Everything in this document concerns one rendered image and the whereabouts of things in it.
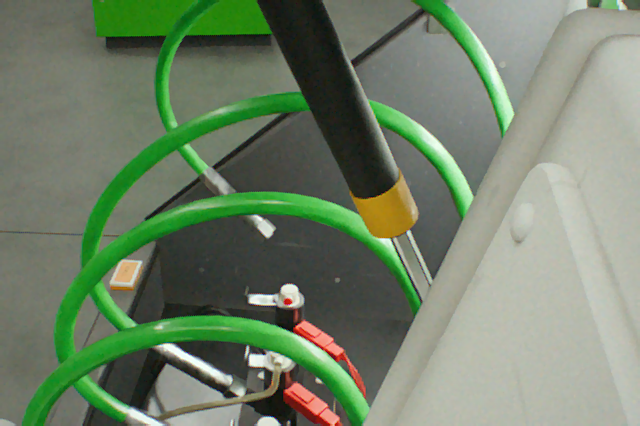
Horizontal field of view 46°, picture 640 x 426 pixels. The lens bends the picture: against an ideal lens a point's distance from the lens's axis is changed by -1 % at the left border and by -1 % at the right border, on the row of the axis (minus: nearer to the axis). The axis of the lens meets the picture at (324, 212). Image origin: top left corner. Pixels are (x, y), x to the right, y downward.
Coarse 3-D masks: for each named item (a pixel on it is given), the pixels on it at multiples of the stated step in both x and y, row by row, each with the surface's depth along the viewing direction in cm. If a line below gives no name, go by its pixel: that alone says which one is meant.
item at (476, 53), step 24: (216, 0) 67; (432, 0) 58; (192, 24) 70; (456, 24) 58; (168, 48) 72; (480, 48) 58; (168, 72) 74; (480, 72) 59; (168, 96) 76; (504, 96) 60; (168, 120) 77; (504, 120) 60; (192, 168) 79
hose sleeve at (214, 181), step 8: (208, 168) 79; (200, 176) 79; (208, 176) 78; (216, 176) 79; (208, 184) 79; (216, 184) 78; (224, 184) 79; (216, 192) 79; (224, 192) 78; (232, 192) 79; (240, 216) 79; (248, 216) 79; (256, 216) 79; (248, 224) 79; (256, 224) 79
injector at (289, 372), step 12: (264, 360) 65; (264, 372) 65; (288, 372) 65; (264, 384) 66; (288, 384) 65; (276, 396) 66; (252, 408) 69; (264, 408) 68; (276, 408) 67; (288, 408) 67; (276, 420) 68; (288, 420) 68
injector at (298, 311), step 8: (280, 304) 71; (280, 312) 71; (288, 312) 71; (296, 312) 71; (280, 320) 72; (288, 320) 72; (296, 320) 72; (288, 328) 72; (296, 368) 77; (296, 376) 77
